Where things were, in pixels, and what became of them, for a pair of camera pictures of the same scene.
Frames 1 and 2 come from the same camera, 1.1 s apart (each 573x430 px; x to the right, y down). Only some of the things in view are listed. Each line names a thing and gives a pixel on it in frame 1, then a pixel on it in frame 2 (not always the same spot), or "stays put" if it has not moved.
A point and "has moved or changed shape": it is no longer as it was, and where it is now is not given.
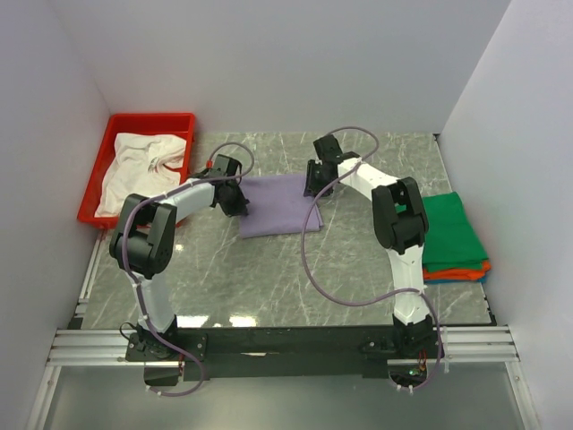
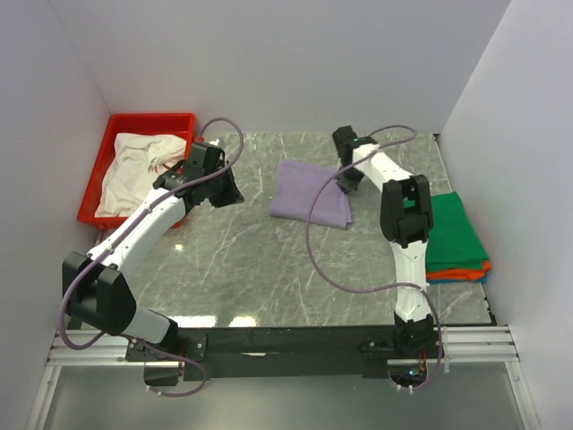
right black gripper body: x=315 y=180 -> x=350 y=179
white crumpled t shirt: x=145 y=164 stays put
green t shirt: x=451 y=242 stays put
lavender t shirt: x=277 y=206 has moved or changed shape
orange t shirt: x=457 y=274 stays put
